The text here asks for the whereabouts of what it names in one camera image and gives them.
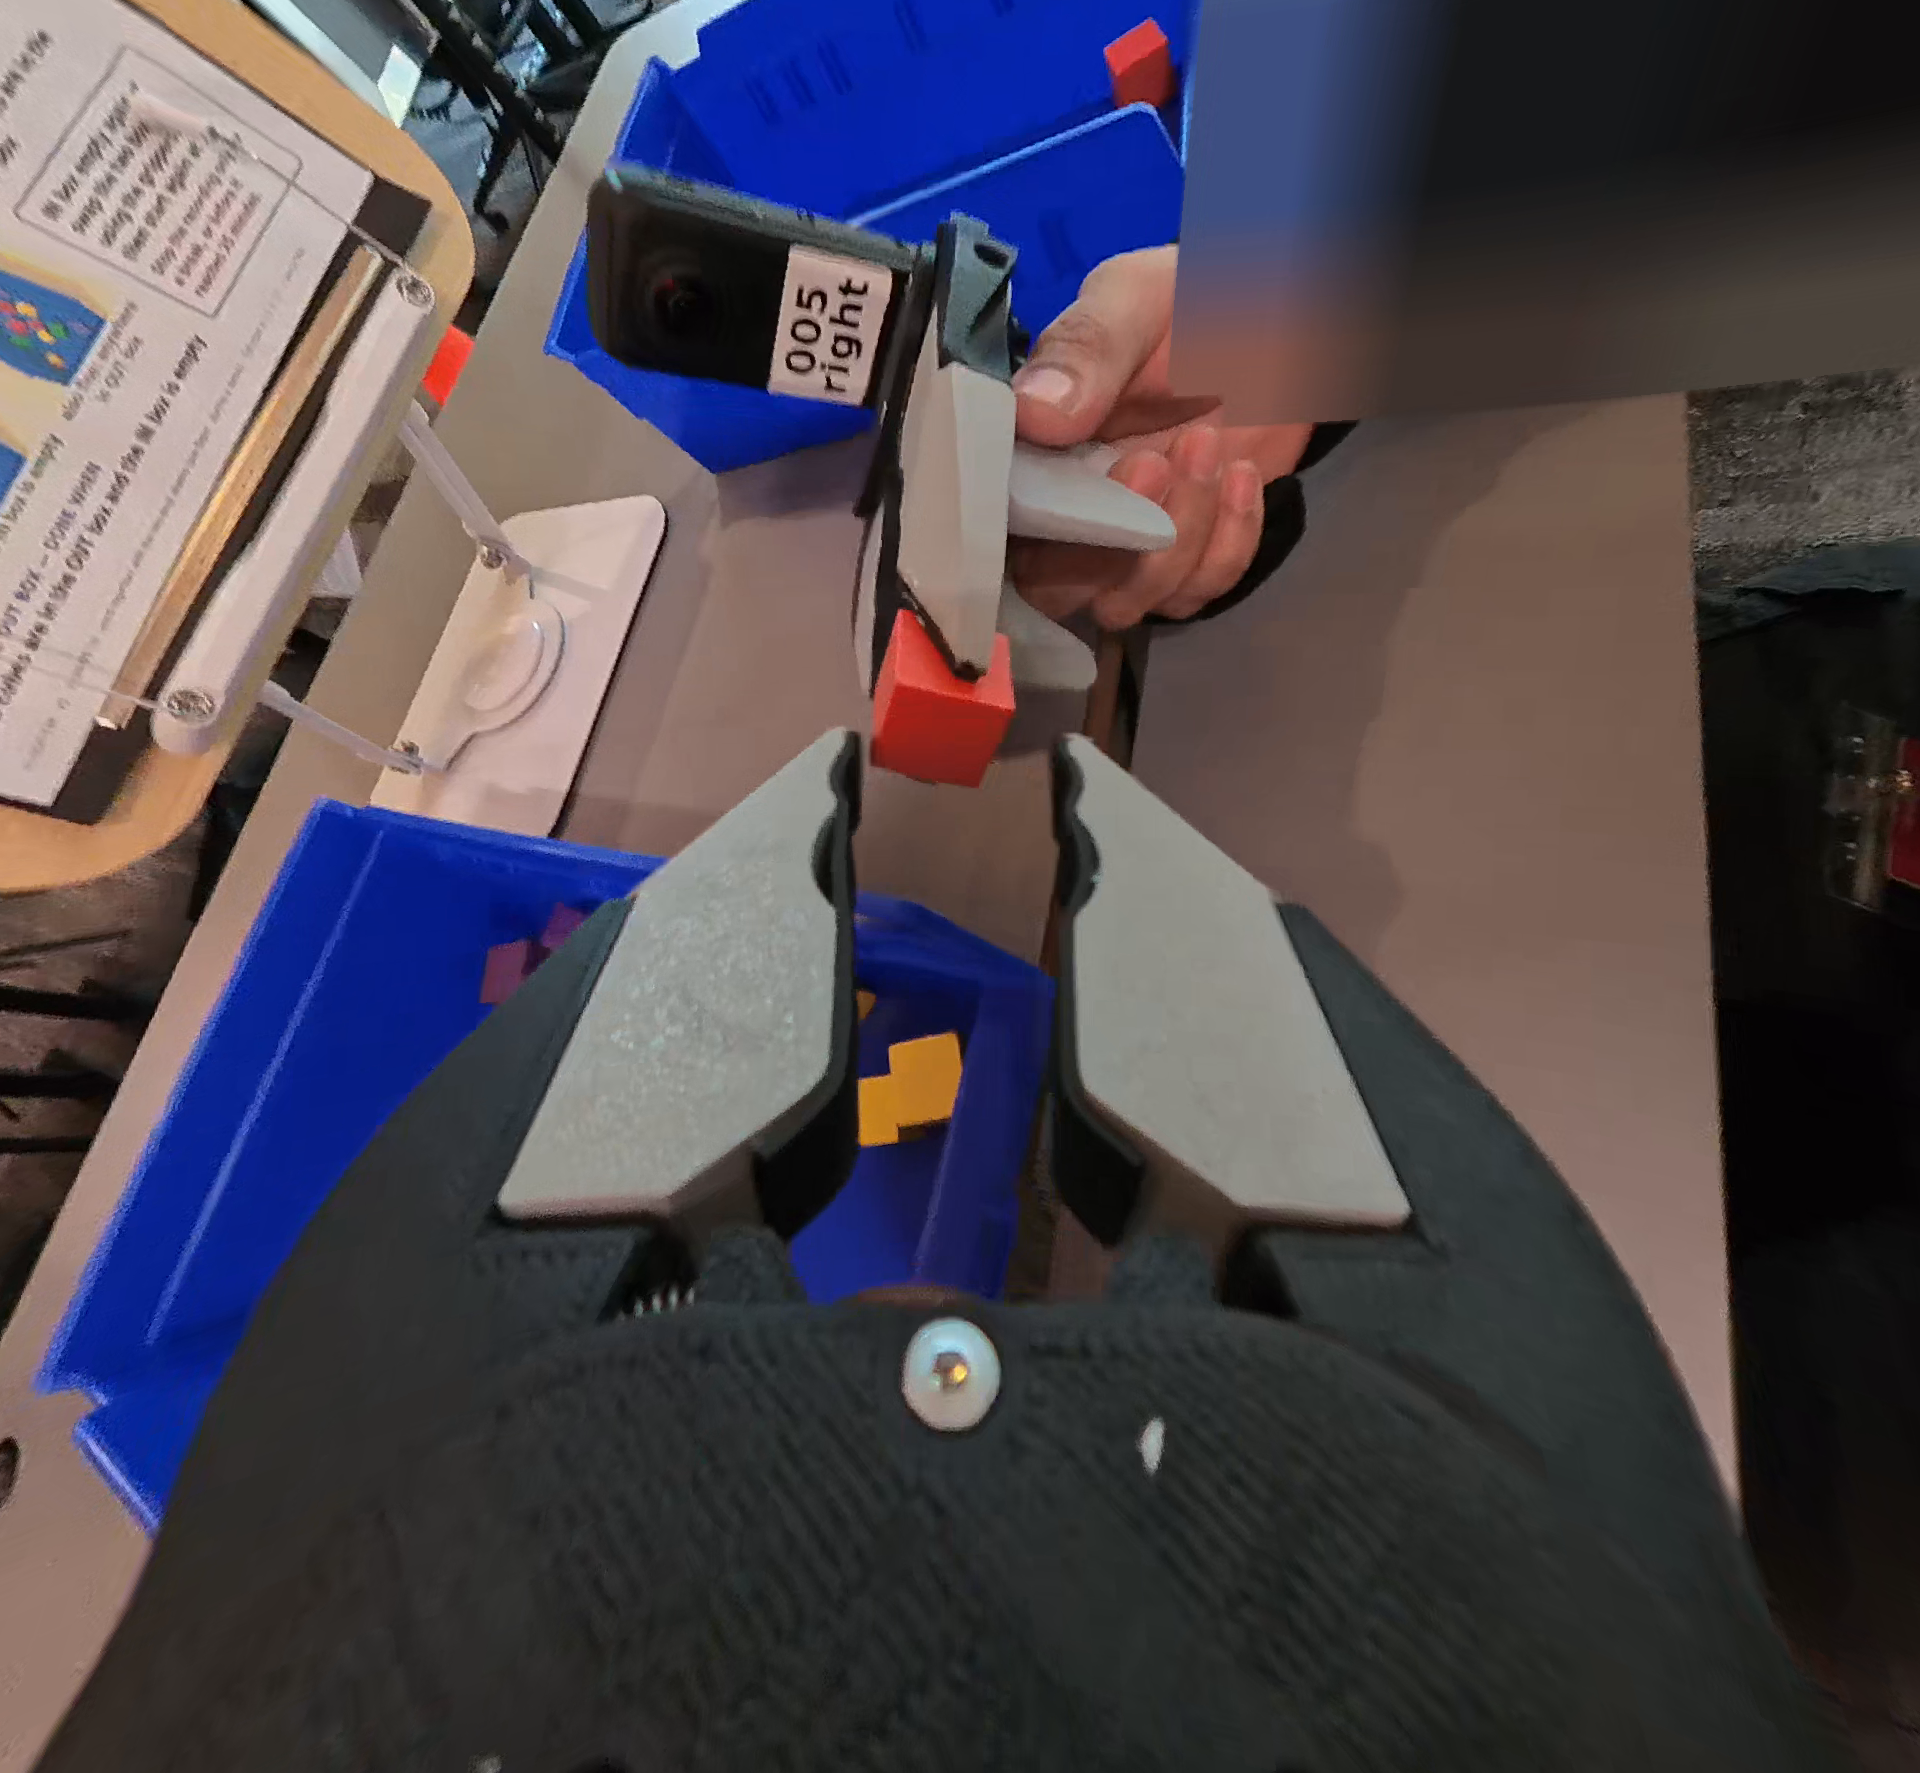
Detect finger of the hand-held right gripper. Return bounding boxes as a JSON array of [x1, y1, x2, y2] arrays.
[[894, 352, 1020, 683], [852, 510, 924, 705]]

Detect blue plastic bin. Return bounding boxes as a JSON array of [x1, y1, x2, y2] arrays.
[[543, 0, 1217, 474], [37, 798, 1059, 1535]]

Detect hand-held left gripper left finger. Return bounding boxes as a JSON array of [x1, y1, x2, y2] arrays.
[[495, 727, 864, 1241]]

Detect person's right hand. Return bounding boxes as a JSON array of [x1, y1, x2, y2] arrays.
[[1013, 244, 1280, 632]]

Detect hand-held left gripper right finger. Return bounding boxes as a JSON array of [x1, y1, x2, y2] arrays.
[[1050, 732, 1416, 1250]]

